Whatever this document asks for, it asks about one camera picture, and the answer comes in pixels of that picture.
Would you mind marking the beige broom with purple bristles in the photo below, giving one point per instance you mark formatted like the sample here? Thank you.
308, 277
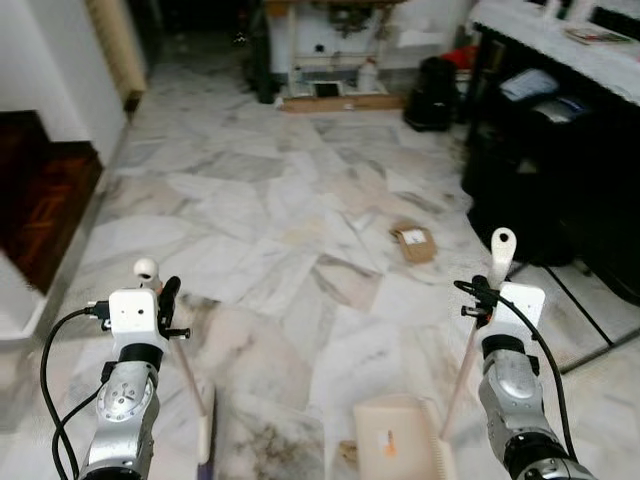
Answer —
205, 430

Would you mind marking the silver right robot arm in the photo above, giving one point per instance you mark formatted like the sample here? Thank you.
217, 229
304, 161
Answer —
515, 400

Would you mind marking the small brown cardboard box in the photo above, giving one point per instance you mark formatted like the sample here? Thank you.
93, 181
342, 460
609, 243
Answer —
415, 245

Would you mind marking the black metal stand legs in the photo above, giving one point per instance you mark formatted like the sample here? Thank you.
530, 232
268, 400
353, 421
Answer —
585, 310

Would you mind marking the large black bin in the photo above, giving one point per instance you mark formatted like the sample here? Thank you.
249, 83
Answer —
540, 180

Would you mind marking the dark wooden stairs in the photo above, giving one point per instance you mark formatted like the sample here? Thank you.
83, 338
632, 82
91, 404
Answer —
45, 200

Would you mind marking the black backpack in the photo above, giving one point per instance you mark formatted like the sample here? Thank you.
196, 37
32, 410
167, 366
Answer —
432, 95

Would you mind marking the white paper sheet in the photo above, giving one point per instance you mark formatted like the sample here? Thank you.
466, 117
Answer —
528, 84

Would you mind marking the red cloth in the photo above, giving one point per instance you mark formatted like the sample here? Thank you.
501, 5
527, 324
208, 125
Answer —
460, 57

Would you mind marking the long wooden board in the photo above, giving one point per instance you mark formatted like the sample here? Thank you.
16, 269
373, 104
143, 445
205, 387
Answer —
340, 102

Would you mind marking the white plastic bottle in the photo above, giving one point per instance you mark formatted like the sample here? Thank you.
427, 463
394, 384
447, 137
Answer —
368, 75

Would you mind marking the beige louvered door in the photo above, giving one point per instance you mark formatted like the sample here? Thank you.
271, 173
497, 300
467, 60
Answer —
115, 45

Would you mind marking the small dark framed panel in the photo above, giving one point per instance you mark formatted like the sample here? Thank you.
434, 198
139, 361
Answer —
326, 90

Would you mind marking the white marble top table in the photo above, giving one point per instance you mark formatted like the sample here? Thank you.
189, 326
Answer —
560, 45

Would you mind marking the flat book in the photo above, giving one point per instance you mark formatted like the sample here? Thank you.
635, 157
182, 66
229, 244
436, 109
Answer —
597, 35

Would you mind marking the white sewing machine table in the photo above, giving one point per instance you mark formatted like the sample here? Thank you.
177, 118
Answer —
330, 45

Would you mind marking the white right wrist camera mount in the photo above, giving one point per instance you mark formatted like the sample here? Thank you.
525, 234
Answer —
520, 310

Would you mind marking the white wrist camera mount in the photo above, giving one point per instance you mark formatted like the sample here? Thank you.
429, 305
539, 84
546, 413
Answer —
135, 312
520, 310

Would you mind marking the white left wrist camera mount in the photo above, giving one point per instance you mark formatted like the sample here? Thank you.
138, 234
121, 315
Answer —
135, 312

